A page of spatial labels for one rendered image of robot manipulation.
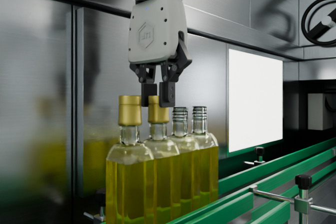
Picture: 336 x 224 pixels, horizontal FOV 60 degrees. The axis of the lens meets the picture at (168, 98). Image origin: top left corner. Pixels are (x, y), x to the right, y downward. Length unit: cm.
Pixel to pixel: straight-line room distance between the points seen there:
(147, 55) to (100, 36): 14
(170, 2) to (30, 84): 26
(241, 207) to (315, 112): 106
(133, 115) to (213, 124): 43
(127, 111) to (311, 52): 118
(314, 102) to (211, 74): 88
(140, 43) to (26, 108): 21
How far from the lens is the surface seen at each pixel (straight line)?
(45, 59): 54
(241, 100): 95
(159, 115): 47
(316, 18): 152
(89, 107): 54
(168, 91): 45
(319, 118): 161
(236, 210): 60
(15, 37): 53
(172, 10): 46
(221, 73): 86
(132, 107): 43
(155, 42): 45
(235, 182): 77
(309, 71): 149
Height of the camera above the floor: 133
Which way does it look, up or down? level
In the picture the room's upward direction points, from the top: straight up
